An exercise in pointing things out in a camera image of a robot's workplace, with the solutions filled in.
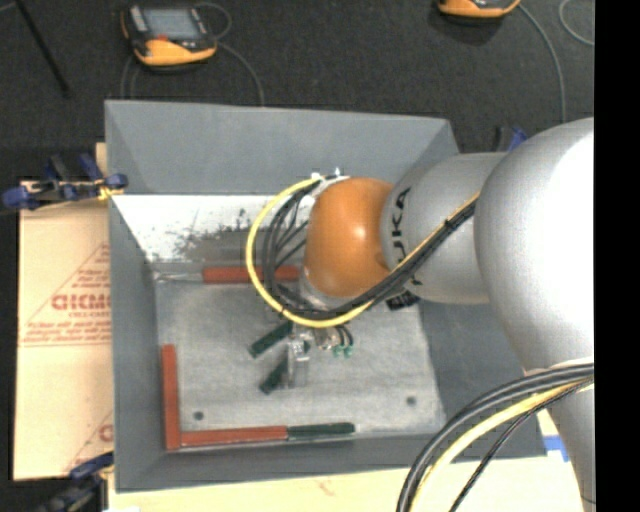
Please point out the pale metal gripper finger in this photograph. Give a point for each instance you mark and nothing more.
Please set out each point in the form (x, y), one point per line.
(291, 367)
(302, 370)

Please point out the dark green flat block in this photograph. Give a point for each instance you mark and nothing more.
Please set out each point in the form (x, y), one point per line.
(270, 339)
(274, 376)
(321, 431)

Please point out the red-brown flat block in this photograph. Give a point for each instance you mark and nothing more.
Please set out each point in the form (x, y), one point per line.
(171, 395)
(225, 275)
(232, 436)

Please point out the grey metal bin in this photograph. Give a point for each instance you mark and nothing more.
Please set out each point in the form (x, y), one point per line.
(220, 150)

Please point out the brown cardboard board, red print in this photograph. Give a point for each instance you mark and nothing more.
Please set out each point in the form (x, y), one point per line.
(60, 390)

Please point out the black cylinder on white bracket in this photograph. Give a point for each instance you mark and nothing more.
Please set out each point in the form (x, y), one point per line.
(401, 301)

